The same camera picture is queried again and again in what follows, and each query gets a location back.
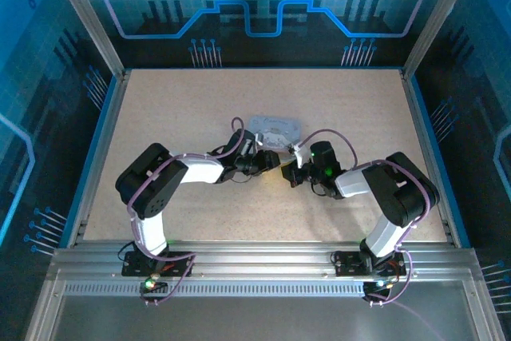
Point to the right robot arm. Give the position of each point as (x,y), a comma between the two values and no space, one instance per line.
(403,189)

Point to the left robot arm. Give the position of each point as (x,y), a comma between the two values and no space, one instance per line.
(155,181)

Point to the clear plastic bag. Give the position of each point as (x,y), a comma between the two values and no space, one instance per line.
(275,123)

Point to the grey metal sheet panel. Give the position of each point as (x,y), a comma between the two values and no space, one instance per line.
(259,319)

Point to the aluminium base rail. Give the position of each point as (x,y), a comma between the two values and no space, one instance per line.
(259,261)

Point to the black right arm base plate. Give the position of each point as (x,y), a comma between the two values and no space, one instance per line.
(347,265)

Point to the aluminium side rail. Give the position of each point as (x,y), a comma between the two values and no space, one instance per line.
(101,149)
(425,149)

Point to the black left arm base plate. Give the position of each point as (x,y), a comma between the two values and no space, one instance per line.
(179,267)

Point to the aluminium frame post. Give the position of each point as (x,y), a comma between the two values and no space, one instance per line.
(88,17)
(439,13)

